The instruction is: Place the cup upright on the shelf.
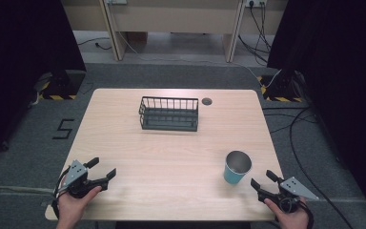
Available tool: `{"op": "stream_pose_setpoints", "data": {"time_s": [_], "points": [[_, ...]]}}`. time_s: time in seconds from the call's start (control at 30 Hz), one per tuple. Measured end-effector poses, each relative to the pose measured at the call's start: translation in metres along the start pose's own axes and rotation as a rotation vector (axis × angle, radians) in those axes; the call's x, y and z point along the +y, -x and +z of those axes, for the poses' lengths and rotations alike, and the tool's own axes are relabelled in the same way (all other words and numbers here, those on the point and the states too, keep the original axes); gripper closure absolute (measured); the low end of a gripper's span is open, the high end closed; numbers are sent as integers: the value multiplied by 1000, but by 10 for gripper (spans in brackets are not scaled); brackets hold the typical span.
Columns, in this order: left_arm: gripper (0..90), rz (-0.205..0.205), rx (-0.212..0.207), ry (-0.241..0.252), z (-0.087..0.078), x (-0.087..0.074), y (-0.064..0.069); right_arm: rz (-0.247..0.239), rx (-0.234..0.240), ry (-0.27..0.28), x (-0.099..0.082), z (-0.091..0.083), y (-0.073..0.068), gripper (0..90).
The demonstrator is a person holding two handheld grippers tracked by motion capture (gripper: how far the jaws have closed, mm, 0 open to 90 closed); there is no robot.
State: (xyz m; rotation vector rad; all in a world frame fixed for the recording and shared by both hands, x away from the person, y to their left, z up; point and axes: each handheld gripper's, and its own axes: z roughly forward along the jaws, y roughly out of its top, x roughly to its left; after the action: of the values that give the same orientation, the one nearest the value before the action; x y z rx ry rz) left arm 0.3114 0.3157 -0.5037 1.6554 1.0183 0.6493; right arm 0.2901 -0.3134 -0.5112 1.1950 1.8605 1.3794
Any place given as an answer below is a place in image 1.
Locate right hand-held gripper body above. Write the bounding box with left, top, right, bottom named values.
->
left=256, top=176, right=319, bottom=214

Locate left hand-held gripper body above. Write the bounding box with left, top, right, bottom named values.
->
left=56, top=159, right=110, bottom=199

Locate blue paper cup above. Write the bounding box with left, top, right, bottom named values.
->
left=223, top=150, right=254, bottom=186

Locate black wire basket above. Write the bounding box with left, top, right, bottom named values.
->
left=138, top=95, right=200, bottom=133

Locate person's left hand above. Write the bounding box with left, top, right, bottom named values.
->
left=57, top=185, right=103, bottom=224

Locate person's right hand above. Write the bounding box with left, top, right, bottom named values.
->
left=263, top=197, right=311, bottom=229

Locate black stand base striped tape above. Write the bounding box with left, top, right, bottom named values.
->
left=256, top=70, right=305, bottom=104
left=37, top=69, right=87, bottom=101

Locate black curtain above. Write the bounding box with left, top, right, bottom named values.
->
left=266, top=0, right=366, bottom=220
left=0, top=0, right=88, bottom=161

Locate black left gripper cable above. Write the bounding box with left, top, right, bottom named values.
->
left=51, top=167, right=71, bottom=220

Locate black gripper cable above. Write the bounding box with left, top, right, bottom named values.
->
left=280, top=197, right=315, bottom=229
left=51, top=167, right=71, bottom=220

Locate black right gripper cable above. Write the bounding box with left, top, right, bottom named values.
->
left=280, top=197, right=315, bottom=229

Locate long black floor cable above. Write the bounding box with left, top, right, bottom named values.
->
left=261, top=106, right=355, bottom=229

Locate short black floor cable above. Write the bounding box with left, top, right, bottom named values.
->
left=76, top=36, right=113, bottom=52

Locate bundle of black cables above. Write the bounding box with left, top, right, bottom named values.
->
left=237, top=1, right=273, bottom=67

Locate wall power socket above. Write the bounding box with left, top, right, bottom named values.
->
left=244, top=0, right=268, bottom=9

